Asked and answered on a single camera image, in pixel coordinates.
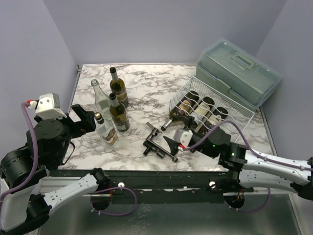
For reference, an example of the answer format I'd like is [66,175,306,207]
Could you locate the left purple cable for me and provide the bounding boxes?
[0,101,40,203]

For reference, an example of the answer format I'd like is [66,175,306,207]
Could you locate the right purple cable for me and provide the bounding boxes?
[179,121,313,171]

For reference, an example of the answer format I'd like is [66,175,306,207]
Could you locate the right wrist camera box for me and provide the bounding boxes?
[174,129,193,147]

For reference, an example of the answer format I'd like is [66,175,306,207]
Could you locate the dark metal faucet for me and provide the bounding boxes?
[143,122,178,163]

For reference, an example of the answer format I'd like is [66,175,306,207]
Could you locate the green wine bottle silver neck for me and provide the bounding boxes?
[109,93,130,132]

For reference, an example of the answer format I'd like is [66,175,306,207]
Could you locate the green wine bottle front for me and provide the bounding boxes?
[189,96,215,129]

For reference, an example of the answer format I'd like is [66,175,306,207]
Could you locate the green wine bottle back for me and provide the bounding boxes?
[110,67,129,108]

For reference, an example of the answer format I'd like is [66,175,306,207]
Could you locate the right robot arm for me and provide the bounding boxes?
[164,116,313,200]

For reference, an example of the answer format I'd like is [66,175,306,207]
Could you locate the brown wine bottle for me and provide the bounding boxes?
[160,91,199,131]

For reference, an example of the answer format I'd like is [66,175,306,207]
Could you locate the clear bottle gold cap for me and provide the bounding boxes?
[94,112,118,146]

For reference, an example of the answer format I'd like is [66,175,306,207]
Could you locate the purple cable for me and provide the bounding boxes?
[0,101,40,203]
[179,121,313,171]

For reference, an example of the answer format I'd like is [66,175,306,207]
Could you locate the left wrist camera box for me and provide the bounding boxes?
[35,93,67,120]

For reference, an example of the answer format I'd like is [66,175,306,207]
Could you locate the green plastic toolbox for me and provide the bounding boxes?
[196,38,283,111]

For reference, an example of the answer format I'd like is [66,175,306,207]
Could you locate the green wine bottle black neck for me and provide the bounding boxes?
[197,107,228,136]

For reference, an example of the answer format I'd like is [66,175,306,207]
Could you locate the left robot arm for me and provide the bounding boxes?
[0,103,110,235]

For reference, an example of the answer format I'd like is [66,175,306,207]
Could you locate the clear glass bottle tall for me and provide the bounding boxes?
[90,79,112,120]

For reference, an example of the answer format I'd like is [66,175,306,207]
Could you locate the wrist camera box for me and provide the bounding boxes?
[35,93,67,120]
[174,129,193,147]

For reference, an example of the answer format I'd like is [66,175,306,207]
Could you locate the white wire wine rack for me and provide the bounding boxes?
[169,77,255,132]

